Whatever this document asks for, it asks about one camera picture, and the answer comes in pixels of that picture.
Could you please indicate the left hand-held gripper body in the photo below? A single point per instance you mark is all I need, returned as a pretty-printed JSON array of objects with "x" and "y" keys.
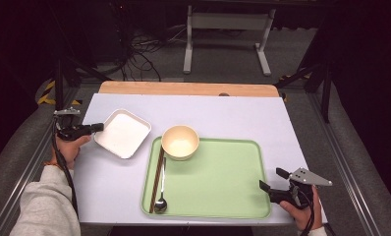
[{"x": 69, "y": 129}]

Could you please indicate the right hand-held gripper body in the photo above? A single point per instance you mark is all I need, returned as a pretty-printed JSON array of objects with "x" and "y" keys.
[{"x": 306, "y": 178}]

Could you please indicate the white square plate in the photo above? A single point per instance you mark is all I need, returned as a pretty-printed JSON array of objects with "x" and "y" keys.
[{"x": 123, "y": 134}]

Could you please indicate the light green tray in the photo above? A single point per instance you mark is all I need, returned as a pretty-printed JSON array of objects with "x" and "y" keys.
[{"x": 223, "y": 183}]

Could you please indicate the cream bowl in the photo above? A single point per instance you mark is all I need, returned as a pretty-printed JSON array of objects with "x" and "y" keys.
[{"x": 180, "y": 144}]

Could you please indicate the metal spoon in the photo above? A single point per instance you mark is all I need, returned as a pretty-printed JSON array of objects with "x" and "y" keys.
[{"x": 160, "y": 206}]

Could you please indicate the person's left hand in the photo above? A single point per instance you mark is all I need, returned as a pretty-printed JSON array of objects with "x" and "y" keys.
[{"x": 70, "y": 150}]

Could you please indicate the person's right hand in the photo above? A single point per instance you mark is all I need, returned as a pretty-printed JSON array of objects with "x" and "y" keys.
[{"x": 303, "y": 218}]

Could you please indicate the black metal stand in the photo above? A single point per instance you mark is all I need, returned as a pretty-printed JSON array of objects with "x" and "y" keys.
[
  {"x": 58, "y": 91},
  {"x": 326, "y": 98}
]

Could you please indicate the yellow black hazard tape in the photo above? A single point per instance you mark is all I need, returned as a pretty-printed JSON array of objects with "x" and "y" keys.
[
  {"x": 284, "y": 97},
  {"x": 46, "y": 96}
]

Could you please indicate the aluminium rail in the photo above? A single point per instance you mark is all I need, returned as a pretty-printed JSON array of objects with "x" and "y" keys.
[
  {"x": 344, "y": 164},
  {"x": 36, "y": 154}
]

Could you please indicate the white metal stand frame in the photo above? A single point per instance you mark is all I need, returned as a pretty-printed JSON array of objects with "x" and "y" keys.
[{"x": 229, "y": 20}]

